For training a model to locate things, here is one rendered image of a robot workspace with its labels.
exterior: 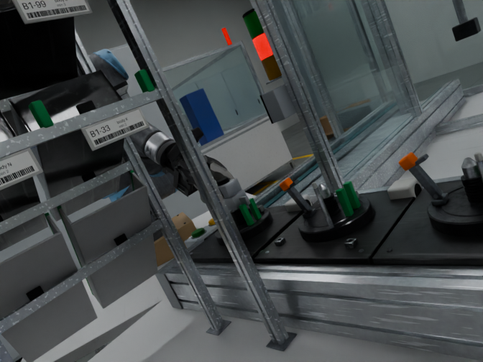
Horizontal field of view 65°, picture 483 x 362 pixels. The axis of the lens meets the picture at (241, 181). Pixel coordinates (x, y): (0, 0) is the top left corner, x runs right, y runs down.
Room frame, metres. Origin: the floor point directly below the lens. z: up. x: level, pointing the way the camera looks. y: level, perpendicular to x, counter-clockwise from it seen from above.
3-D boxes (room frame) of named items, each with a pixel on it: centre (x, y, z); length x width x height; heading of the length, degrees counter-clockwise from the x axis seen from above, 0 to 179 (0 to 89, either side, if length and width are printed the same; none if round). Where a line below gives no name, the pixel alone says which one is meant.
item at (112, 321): (1.31, 0.37, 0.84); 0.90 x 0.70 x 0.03; 103
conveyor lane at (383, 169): (1.05, -0.20, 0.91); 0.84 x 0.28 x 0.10; 131
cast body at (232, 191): (0.86, 0.03, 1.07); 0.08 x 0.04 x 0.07; 42
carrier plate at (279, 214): (0.87, 0.04, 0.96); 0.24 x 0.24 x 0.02; 41
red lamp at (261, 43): (0.90, -0.18, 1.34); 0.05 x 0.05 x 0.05
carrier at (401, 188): (0.67, -0.13, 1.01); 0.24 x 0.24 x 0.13; 41
